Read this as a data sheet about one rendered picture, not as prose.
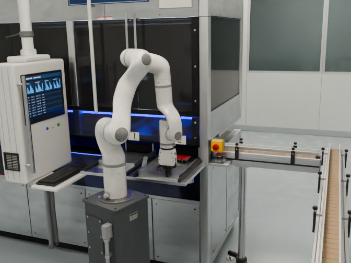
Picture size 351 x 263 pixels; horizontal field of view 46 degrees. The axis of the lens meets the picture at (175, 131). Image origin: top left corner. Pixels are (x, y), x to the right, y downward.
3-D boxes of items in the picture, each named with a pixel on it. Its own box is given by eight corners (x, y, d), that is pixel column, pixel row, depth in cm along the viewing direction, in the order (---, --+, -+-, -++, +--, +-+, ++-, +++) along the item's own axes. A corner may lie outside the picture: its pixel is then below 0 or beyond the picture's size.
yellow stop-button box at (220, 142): (213, 148, 271) (213, 138, 270) (224, 149, 269) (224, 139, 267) (210, 151, 265) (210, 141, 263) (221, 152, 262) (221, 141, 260)
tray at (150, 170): (160, 159, 276) (160, 154, 276) (197, 163, 267) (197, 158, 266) (138, 176, 246) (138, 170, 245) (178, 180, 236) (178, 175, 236)
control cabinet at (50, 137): (51, 159, 308) (42, 53, 289) (73, 162, 301) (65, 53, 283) (1, 182, 262) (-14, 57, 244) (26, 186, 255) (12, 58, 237)
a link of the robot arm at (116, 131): (114, 142, 219) (128, 149, 206) (94, 137, 212) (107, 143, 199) (143, 53, 219) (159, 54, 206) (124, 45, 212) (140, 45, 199)
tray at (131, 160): (123, 151, 299) (123, 146, 298) (156, 154, 290) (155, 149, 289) (98, 165, 268) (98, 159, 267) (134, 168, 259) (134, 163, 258)
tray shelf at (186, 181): (117, 153, 301) (117, 150, 300) (209, 162, 276) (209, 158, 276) (80, 173, 257) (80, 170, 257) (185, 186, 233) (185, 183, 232)
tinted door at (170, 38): (139, 108, 279) (135, 19, 265) (199, 111, 264) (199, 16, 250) (138, 108, 279) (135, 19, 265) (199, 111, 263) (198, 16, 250)
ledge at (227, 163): (214, 159, 281) (214, 156, 280) (233, 161, 276) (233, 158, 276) (209, 165, 268) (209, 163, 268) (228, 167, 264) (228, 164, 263)
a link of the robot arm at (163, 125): (178, 142, 230) (169, 139, 238) (177, 119, 227) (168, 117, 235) (165, 145, 226) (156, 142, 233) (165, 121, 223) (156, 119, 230)
